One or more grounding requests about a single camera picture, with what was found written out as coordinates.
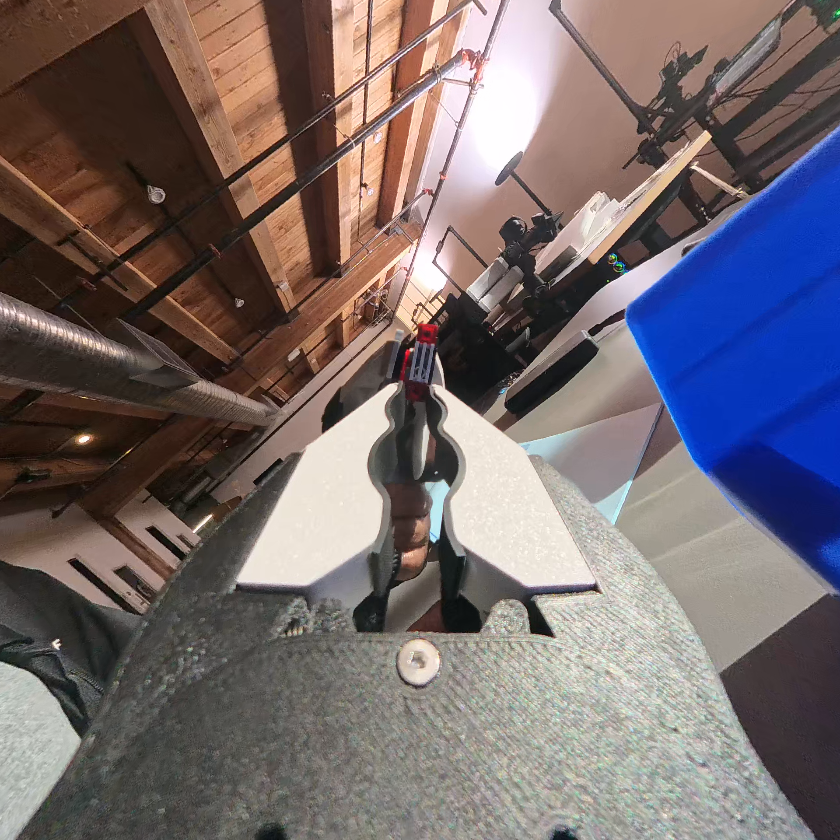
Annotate wooden-top background table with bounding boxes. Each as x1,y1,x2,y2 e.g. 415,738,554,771
535,130,713,266

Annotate dark vent grille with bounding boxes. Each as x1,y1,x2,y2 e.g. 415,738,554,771
105,319,201,389

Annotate person's grey trousers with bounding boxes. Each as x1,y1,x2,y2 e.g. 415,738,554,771
0,659,83,840

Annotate sprinkler pipe with red fittings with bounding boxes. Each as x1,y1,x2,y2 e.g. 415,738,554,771
394,0,513,316

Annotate small red brick assembly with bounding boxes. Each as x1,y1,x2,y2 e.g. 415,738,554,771
402,323,441,403

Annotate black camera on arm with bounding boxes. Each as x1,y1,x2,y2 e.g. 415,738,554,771
499,210,565,296

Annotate thick black ceiling pipe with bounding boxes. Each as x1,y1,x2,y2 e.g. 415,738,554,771
125,52,468,316

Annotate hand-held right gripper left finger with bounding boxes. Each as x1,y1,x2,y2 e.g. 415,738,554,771
235,383,413,624

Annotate light blue instruction booklet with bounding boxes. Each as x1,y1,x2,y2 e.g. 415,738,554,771
505,403,664,526

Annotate black equipment rack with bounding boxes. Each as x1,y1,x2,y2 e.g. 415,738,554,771
623,0,840,191

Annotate person's left hand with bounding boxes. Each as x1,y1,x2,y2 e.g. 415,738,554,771
382,481,437,583

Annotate black round floor lamp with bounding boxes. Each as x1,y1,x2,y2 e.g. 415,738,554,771
495,151,562,217

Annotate blue plastic bin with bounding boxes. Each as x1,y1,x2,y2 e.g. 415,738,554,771
625,128,840,592

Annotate stack of flat white boxes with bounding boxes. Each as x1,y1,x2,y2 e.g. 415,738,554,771
561,190,631,263

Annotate black office chair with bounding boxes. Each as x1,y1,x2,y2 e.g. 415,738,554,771
433,292,526,408

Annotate person's black jacket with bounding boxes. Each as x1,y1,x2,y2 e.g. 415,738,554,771
0,561,158,736

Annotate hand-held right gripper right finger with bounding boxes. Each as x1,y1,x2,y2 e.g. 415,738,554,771
423,386,598,632

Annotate black power bank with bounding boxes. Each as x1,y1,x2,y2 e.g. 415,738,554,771
504,330,599,414

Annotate silver ventilation duct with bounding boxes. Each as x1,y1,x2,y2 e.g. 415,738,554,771
0,292,280,427

